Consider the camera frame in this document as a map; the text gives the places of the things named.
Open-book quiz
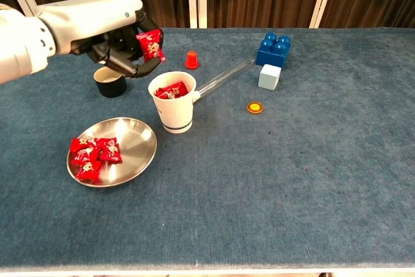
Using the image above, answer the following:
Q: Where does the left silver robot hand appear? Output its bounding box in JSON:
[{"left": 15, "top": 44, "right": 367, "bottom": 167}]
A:
[{"left": 35, "top": 0, "right": 165, "bottom": 78}]

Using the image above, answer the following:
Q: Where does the red candy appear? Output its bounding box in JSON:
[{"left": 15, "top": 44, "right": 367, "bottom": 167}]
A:
[
  {"left": 71, "top": 147, "right": 101, "bottom": 166},
  {"left": 135, "top": 29, "right": 167, "bottom": 63},
  {"left": 154, "top": 82, "right": 189, "bottom": 100},
  {"left": 96, "top": 138, "right": 123, "bottom": 163},
  {"left": 76, "top": 160, "right": 103, "bottom": 183},
  {"left": 69, "top": 137, "right": 98, "bottom": 154}
]

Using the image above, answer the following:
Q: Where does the small black paper cup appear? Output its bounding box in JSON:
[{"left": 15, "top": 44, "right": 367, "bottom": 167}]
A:
[{"left": 93, "top": 66, "right": 128, "bottom": 99}]

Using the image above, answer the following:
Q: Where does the red small cone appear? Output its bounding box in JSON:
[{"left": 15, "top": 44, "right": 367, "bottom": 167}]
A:
[{"left": 184, "top": 50, "right": 200, "bottom": 70}]

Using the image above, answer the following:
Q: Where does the white paper cup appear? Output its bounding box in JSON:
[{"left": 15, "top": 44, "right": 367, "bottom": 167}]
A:
[{"left": 147, "top": 71, "right": 202, "bottom": 134}]

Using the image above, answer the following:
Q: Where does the round steel plate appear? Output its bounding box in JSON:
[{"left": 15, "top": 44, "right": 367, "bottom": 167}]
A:
[{"left": 66, "top": 116, "right": 158, "bottom": 189}]

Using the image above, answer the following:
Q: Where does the clear glass test tube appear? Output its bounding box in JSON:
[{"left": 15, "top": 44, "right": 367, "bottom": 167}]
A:
[{"left": 191, "top": 57, "right": 257, "bottom": 102}]

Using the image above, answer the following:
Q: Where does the orange round disc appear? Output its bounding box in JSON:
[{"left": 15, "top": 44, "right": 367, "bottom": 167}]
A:
[{"left": 246, "top": 101, "right": 264, "bottom": 115}]

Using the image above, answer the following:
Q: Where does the dark blue building block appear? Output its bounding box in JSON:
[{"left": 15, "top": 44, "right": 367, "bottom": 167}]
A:
[{"left": 255, "top": 32, "right": 292, "bottom": 69}]

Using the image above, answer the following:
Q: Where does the light blue cube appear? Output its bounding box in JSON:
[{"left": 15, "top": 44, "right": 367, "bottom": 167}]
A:
[{"left": 257, "top": 64, "right": 281, "bottom": 91}]

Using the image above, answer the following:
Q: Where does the blue table cloth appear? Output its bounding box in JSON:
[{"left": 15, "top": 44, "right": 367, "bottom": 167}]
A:
[{"left": 0, "top": 27, "right": 415, "bottom": 273}]

